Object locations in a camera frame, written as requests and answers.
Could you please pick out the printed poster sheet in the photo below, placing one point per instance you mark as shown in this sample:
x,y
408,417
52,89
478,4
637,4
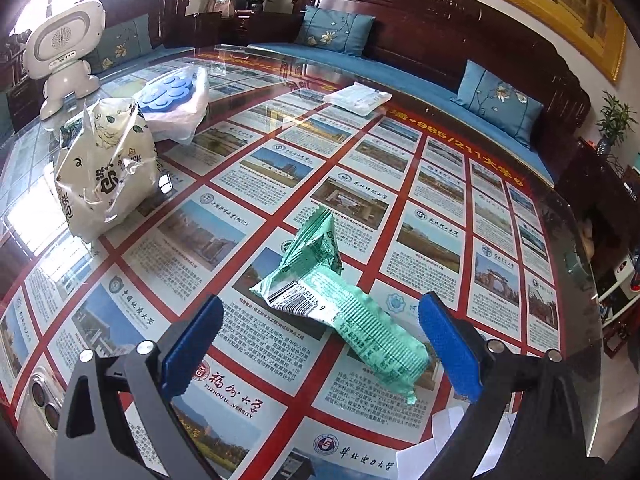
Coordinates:
x,y
280,180

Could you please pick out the white robot toy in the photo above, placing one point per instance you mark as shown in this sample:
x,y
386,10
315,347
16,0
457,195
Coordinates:
x,y
62,42

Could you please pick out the white shelf rack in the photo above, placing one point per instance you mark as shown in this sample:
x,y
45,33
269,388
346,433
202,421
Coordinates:
x,y
622,280

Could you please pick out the blue sofa seat pad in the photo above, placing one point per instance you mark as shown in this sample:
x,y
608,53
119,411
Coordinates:
x,y
400,85

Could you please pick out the blue floral cushion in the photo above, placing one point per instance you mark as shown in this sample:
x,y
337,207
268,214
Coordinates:
x,y
332,30
120,45
500,102

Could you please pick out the potted plant in vase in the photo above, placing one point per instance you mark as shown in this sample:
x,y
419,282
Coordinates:
x,y
612,120

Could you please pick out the dark wooden armchair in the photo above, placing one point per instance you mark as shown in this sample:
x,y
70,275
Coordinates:
x,y
175,5

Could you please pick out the blue round plastic disc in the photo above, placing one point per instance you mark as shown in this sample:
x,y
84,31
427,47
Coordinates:
x,y
167,91

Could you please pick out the white printed plastic bag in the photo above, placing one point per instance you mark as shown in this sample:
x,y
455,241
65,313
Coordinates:
x,y
105,175

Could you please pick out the green snack wrapper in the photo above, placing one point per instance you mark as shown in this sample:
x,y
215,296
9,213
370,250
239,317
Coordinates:
x,y
360,325

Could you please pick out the white paper scraps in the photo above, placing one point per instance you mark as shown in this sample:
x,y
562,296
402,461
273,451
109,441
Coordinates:
x,y
450,430

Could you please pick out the glass-topped wooden coffee table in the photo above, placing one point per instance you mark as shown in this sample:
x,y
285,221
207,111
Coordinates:
x,y
575,270

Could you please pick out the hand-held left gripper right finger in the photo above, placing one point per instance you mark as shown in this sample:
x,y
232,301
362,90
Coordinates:
x,y
450,352

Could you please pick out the grey camera phone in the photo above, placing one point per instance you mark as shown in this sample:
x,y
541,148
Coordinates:
x,y
42,400

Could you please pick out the dark wooden side table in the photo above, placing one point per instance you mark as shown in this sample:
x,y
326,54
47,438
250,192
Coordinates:
x,y
600,190

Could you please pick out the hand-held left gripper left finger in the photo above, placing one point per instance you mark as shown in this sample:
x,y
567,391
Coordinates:
x,y
192,347

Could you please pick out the flat white packet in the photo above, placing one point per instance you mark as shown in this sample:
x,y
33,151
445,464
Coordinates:
x,y
357,97

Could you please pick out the dark carved wooden sofa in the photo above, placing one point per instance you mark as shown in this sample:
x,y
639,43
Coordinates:
x,y
435,25

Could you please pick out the dark wooden corner table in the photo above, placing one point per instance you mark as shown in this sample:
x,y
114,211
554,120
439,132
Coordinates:
x,y
210,30

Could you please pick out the blue lid in plastic bag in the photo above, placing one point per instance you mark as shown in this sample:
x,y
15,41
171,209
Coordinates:
x,y
175,125

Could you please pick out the standing photo card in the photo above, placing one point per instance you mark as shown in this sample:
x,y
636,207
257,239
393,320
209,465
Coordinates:
x,y
225,0

